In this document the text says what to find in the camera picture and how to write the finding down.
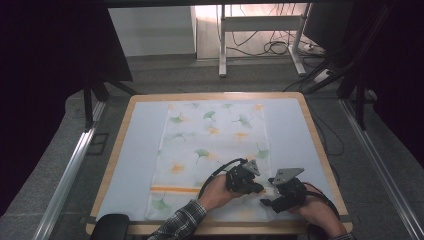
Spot aluminium floor rail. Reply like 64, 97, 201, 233
338, 98, 424, 240
31, 99, 108, 240

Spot white cabinet panel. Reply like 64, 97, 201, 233
108, 5, 198, 58

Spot dark monitor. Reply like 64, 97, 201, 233
302, 3, 355, 52

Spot thin black floor cable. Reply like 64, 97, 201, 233
311, 111, 345, 157

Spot person's left hand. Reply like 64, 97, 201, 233
197, 173, 246, 212

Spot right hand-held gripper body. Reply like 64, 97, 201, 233
269, 167, 308, 214

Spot black metal stand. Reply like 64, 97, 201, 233
301, 3, 396, 132
82, 77, 141, 132

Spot person's right hand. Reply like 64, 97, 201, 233
287, 190, 348, 238

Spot black floor cables bundle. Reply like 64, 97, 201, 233
226, 3, 323, 58

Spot white leaf-print cloth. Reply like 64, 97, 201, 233
144, 101, 278, 223

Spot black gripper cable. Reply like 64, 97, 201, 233
197, 157, 249, 201
300, 181, 342, 222

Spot white desk frame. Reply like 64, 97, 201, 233
218, 3, 313, 78

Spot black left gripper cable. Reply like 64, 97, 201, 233
197, 157, 249, 201

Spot white power strip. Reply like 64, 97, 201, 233
313, 68, 334, 84

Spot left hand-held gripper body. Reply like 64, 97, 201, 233
225, 158, 265, 195

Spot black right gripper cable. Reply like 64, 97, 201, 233
300, 181, 342, 222

